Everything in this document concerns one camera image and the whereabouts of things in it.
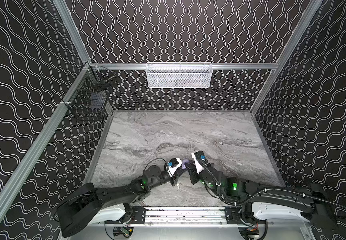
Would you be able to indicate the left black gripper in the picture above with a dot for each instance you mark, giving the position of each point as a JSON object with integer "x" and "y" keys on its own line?
{"x": 175, "y": 177}

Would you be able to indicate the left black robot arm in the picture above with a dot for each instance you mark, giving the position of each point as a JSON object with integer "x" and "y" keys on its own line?
{"x": 78, "y": 209}

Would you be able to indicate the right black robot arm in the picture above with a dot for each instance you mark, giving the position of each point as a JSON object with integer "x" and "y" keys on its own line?
{"x": 312, "y": 202}

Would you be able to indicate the white wire mesh basket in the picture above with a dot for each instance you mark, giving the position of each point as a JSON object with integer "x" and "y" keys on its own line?
{"x": 177, "y": 75}

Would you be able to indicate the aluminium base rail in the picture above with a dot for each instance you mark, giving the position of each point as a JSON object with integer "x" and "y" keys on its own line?
{"x": 179, "y": 216}

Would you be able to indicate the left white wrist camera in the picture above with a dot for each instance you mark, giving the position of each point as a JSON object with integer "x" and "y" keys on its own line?
{"x": 173, "y": 165}

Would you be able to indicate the black wire mesh basket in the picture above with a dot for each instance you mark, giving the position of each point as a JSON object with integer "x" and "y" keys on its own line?
{"x": 88, "y": 103}

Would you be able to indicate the purple earbud charging case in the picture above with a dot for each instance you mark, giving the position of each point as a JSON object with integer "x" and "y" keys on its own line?
{"x": 185, "y": 162}

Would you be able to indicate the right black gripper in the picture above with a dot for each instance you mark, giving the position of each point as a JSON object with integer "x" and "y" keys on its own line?
{"x": 194, "y": 174}

